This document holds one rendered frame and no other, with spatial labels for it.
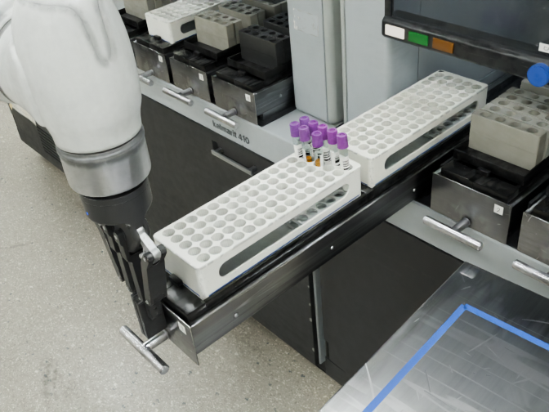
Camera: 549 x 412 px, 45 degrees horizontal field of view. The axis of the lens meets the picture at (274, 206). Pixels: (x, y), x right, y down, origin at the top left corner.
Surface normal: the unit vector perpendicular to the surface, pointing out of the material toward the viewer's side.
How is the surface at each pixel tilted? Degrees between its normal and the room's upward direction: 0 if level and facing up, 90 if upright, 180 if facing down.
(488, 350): 0
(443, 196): 90
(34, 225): 0
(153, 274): 104
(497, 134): 90
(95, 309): 0
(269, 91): 90
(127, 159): 90
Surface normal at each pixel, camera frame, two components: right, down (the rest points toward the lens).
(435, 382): -0.09, -0.80
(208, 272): 0.68, 0.39
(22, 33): -0.64, 0.25
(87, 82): 0.37, 0.47
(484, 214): -0.73, 0.45
